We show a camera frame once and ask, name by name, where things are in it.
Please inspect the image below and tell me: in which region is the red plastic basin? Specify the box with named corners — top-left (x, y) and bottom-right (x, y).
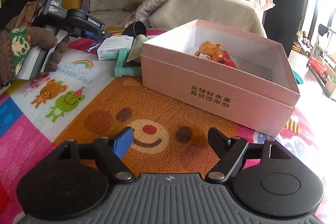
top-left (309, 57), bottom-right (327, 75)

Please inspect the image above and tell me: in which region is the white small carton box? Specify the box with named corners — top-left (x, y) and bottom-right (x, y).
top-left (97, 35), bottom-right (134, 61)

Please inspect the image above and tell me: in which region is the teal plastic basin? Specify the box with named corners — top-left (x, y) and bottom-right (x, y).
top-left (292, 71), bottom-right (303, 85)

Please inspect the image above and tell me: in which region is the cream lotion tube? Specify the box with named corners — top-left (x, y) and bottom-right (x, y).
top-left (126, 34), bottom-right (149, 63)

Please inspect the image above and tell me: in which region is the orange bear figurine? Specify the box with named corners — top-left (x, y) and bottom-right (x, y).
top-left (194, 41), bottom-right (224, 64)

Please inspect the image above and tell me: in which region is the black cone cup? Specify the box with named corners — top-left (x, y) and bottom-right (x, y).
top-left (122, 21), bottom-right (147, 38)

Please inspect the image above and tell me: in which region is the teal plastic clamp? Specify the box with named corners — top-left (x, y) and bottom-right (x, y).
top-left (114, 49), bottom-right (142, 78)

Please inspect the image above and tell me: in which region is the metal balcony shelf rack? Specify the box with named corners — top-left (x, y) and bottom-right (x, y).
top-left (307, 24), bottom-right (335, 101)

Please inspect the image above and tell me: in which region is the yellow cushion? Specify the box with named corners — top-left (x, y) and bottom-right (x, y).
top-left (62, 0), bottom-right (82, 10)

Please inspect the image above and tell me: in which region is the red packet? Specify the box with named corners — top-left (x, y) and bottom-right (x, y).
top-left (220, 55), bottom-right (237, 68)

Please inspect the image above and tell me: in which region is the colourful cartoon play mat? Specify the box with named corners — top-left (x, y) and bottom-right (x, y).
top-left (0, 27), bottom-right (332, 224)

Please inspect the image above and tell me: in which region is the pink cardboard box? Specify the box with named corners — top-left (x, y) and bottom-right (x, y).
top-left (141, 19), bottom-right (300, 136)

